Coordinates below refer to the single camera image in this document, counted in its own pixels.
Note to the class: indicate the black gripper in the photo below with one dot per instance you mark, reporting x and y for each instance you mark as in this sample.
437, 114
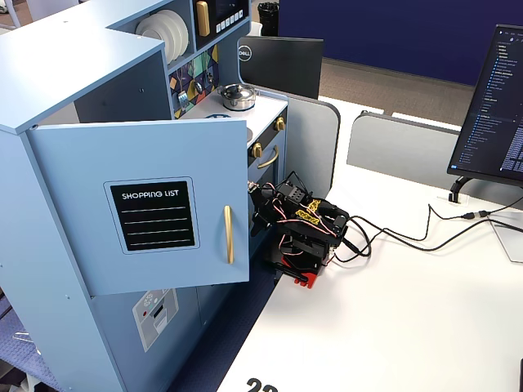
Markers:
260, 211

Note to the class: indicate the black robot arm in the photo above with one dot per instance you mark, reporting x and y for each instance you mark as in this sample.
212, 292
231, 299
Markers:
310, 245

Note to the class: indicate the blue cabinet door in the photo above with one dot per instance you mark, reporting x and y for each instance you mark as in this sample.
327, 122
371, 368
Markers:
81, 245

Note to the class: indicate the gold stove knob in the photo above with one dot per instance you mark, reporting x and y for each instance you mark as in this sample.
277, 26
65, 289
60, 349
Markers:
280, 124
257, 150

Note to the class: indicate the red table clamp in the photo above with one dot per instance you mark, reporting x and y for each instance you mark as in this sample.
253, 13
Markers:
307, 279

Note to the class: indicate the gray desk divider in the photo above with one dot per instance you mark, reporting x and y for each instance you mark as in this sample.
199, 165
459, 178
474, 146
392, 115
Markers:
310, 139
388, 151

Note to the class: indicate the black shopping list board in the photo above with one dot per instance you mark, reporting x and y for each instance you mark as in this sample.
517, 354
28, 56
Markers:
155, 232

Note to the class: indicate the silver pot with lid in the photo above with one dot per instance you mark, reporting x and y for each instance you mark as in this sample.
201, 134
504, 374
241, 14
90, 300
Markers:
237, 94

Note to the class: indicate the toy spatula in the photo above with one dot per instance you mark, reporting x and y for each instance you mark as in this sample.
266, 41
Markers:
182, 98

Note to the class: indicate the toy ladle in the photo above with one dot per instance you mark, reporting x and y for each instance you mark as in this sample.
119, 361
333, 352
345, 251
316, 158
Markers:
198, 87

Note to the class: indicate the black Dell monitor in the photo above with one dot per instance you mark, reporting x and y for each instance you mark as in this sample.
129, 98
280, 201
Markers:
286, 65

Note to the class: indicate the colourful patterned backsplash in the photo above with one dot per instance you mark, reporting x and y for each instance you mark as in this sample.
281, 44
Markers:
204, 63

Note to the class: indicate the white plate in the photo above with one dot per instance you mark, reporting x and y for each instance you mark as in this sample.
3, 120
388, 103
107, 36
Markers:
145, 29
185, 34
175, 43

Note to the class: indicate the black trash bin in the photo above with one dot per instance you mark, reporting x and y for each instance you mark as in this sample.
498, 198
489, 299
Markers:
268, 18

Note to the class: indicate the black toy microwave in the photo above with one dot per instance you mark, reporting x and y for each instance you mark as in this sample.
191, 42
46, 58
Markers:
229, 12

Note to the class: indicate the silver laptop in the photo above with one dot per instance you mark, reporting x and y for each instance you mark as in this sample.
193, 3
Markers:
510, 245

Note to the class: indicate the black monitor showing code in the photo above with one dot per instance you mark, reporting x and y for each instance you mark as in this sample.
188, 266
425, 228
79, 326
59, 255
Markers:
494, 114

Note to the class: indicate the blue toy kitchen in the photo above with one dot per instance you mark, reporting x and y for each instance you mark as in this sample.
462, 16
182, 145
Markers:
61, 61

